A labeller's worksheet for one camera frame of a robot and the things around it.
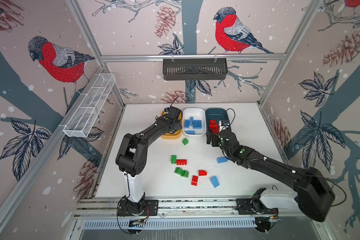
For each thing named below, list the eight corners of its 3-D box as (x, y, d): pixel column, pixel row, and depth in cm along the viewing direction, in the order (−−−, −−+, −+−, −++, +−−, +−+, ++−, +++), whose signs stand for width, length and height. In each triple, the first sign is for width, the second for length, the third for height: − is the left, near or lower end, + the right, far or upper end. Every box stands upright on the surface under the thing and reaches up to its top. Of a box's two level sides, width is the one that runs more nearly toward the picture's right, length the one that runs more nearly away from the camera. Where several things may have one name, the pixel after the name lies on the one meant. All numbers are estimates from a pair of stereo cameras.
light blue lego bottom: (214, 188, 81) (214, 186, 79) (209, 179, 84) (210, 178, 82) (219, 185, 82) (220, 184, 80) (214, 177, 85) (215, 175, 83)
